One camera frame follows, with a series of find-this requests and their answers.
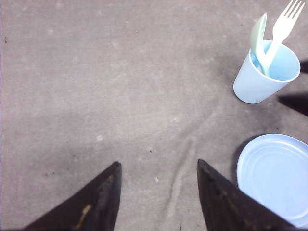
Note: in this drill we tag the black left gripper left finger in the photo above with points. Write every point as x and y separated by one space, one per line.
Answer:
93 208

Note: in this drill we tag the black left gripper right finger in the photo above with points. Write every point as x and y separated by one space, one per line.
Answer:
226 208

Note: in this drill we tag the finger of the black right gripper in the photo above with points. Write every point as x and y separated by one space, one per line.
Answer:
304 66
296 102

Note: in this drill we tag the white plastic fork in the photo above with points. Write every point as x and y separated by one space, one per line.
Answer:
283 27

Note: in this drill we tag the mint green plastic spoon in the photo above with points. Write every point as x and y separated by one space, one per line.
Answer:
256 43

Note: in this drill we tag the light blue plastic cup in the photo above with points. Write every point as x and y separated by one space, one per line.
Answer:
252 86

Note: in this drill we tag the blue plastic plate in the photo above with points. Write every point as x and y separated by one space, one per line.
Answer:
273 170

